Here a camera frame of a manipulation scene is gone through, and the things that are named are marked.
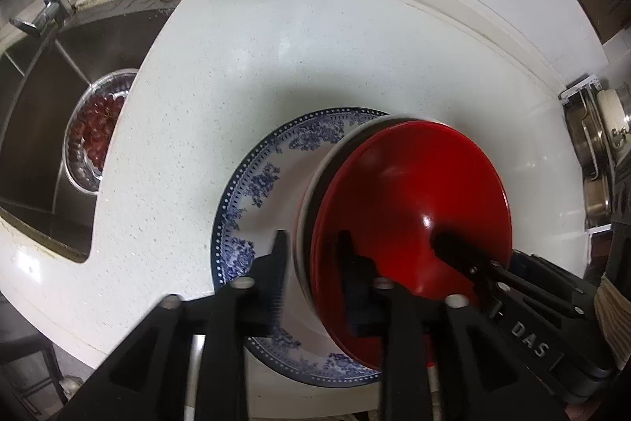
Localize cream saucepan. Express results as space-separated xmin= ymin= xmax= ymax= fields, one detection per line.
xmin=596 ymin=88 xmax=631 ymax=140

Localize blue floral white plate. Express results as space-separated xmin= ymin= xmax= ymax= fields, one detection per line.
xmin=211 ymin=107 xmax=395 ymax=386

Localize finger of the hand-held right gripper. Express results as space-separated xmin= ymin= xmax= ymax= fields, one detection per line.
xmin=512 ymin=248 xmax=592 ymax=303
xmin=431 ymin=231 xmax=508 ymax=298

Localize large steel pot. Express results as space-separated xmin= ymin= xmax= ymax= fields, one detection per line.
xmin=564 ymin=103 xmax=617 ymax=178

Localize steel sink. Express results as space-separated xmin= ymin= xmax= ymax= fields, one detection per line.
xmin=0 ymin=2 xmax=181 ymax=261

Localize steel bowl of red fruit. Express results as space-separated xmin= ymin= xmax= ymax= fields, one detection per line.
xmin=64 ymin=68 xmax=139 ymax=194

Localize small steel pot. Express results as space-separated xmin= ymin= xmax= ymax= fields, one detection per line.
xmin=584 ymin=177 xmax=614 ymax=229

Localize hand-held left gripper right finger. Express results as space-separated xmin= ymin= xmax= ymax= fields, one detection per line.
xmin=338 ymin=231 xmax=548 ymax=421

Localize white pot rack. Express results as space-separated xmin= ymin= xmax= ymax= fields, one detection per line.
xmin=559 ymin=76 xmax=631 ymax=232

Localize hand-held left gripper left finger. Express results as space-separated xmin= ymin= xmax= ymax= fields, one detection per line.
xmin=56 ymin=230 xmax=289 ymax=421

